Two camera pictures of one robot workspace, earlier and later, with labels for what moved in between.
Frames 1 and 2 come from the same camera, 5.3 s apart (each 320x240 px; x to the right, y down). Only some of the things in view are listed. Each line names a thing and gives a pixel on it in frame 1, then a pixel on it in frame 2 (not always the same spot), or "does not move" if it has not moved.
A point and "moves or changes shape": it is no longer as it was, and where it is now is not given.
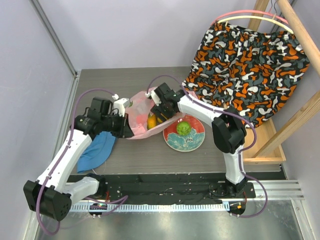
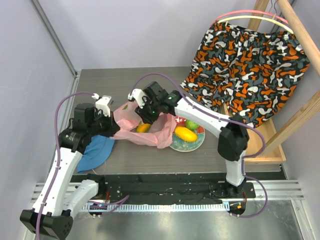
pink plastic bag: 136,114 moves or changes shape
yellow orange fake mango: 151,121 -> 185,134
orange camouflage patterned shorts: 256,73 does not move
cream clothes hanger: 226,20 does not move
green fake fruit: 183,128 -> 191,124
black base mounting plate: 170,189 does not move
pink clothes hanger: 250,11 does not move
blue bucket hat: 97,152 does not move
